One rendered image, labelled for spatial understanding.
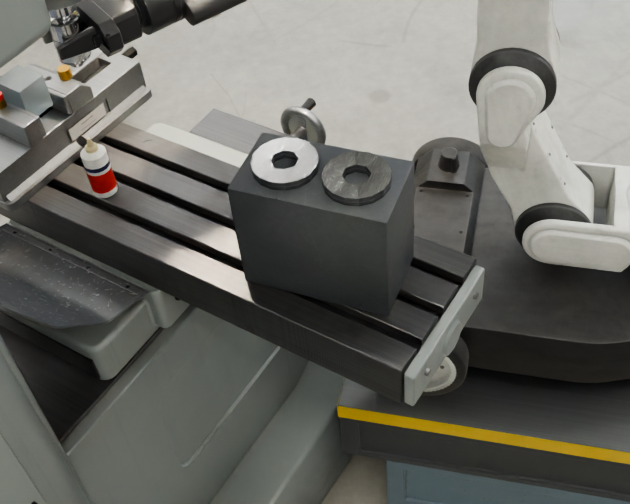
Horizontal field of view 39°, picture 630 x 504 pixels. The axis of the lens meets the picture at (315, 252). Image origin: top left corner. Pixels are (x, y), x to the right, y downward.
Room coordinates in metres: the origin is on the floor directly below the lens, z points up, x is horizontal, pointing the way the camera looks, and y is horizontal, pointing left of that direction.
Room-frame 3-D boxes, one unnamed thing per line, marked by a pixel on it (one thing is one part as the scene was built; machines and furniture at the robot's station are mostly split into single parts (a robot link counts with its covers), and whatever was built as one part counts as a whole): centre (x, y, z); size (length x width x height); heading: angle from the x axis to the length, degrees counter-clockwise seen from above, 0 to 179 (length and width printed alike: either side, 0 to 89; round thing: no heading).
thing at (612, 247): (1.19, -0.52, 0.68); 0.21 x 0.20 x 0.13; 72
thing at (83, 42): (1.10, 0.30, 1.23); 0.06 x 0.02 x 0.03; 122
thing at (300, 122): (1.52, 0.02, 0.67); 0.16 x 0.12 x 0.12; 143
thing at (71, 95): (1.26, 0.41, 1.06); 0.12 x 0.06 x 0.04; 51
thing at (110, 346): (1.12, 0.32, 0.83); 0.50 x 0.35 x 0.12; 143
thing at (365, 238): (0.86, -0.02, 1.07); 0.22 x 0.12 x 0.20; 64
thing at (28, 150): (1.24, 0.42, 1.02); 0.35 x 0.15 x 0.11; 141
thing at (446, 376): (1.02, -0.18, 0.50); 0.20 x 0.05 x 0.20; 72
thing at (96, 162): (1.09, 0.33, 1.02); 0.04 x 0.04 x 0.11
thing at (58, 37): (1.12, 0.32, 1.23); 0.05 x 0.05 x 0.06
